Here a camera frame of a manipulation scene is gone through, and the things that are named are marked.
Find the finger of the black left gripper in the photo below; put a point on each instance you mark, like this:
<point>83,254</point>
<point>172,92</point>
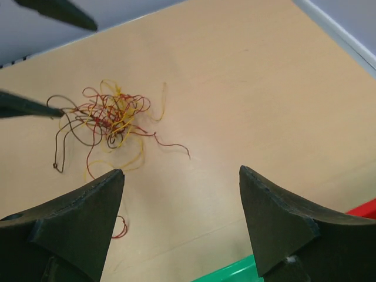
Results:
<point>61,10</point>
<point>13,105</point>

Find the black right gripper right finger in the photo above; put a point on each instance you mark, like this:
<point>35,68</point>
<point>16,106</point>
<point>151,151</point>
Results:
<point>294,239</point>

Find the near green plastic bin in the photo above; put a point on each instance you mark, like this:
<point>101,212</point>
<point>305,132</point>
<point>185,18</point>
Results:
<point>243,270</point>

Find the red plastic bin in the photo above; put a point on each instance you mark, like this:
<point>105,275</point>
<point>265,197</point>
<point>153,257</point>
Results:
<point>367,210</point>

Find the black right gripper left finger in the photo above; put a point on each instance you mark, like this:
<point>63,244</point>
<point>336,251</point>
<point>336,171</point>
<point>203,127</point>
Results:
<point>64,239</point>

